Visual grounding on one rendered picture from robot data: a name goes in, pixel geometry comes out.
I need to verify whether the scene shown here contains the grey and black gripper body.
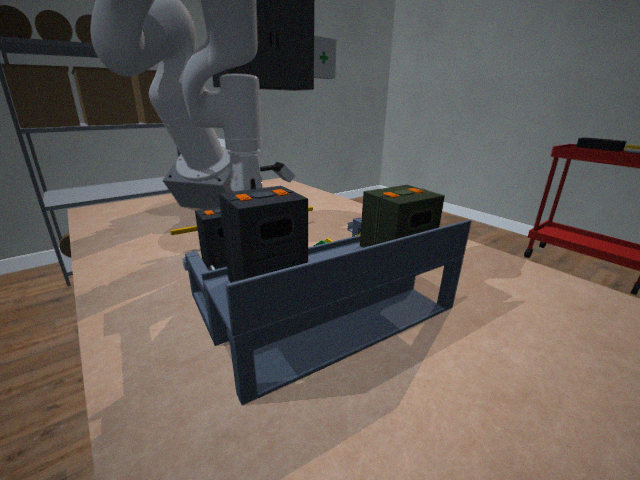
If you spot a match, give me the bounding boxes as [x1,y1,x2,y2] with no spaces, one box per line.
[228,150,261,191]

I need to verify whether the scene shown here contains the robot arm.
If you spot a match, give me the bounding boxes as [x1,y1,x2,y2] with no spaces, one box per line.
[90,0,262,180]

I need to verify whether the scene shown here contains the yellow vertical bar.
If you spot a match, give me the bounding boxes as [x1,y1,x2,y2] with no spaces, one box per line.
[170,207,313,235]

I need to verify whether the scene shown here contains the dark blue metal shelf rack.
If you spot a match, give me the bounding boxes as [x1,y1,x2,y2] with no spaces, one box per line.
[182,218,471,405]

